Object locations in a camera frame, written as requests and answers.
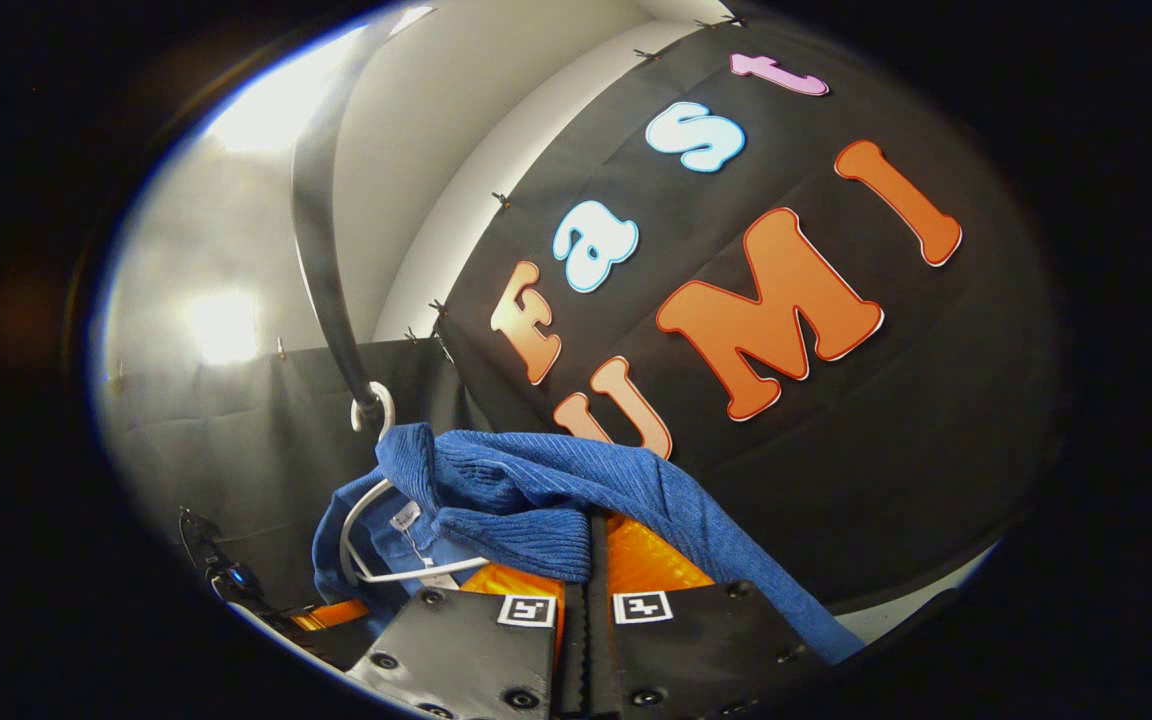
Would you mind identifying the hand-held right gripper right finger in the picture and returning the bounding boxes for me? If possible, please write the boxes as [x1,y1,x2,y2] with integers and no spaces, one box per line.
[586,508,832,720]

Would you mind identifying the blue corduroy jacket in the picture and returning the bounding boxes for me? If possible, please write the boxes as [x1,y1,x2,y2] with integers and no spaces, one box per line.
[312,422,867,666]

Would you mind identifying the white plastic clothes hanger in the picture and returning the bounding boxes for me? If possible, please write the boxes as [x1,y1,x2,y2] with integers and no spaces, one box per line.
[339,382,490,586]

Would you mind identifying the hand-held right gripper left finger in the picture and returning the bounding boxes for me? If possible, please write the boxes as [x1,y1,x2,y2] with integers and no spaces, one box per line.
[344,562,587,720]

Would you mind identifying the black metal clothes rack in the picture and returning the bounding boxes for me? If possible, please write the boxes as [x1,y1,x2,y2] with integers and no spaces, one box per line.
[291,5,437,426]

